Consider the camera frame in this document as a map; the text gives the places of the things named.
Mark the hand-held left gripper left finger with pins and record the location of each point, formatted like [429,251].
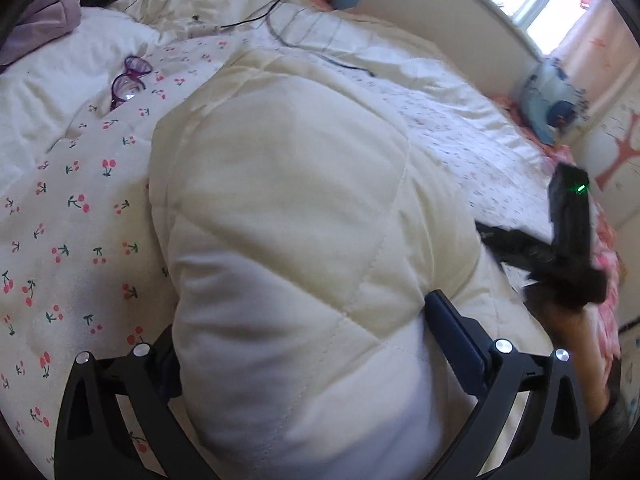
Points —
[169,366]

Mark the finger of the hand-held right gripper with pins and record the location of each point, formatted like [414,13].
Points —
[515,247]

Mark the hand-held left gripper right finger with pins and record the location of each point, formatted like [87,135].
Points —
[457,340]

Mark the cream quilted blanket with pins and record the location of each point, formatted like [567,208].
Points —
[300,235]

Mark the person's right forearm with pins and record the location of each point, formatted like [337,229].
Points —
[585,360]

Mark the pink floral blanket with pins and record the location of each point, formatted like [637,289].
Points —
[607,255]

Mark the blue white pillow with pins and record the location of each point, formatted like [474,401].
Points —
[547,100]

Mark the cherry print bed sheet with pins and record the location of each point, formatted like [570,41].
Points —
[75,240]

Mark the pink curtain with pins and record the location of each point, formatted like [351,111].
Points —
[600,45]

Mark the purple glasses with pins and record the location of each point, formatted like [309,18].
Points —
[127,82]

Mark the lilac cloth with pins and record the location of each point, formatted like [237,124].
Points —
[45,5]

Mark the red tree wall sticker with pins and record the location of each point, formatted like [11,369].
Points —
[622,155]

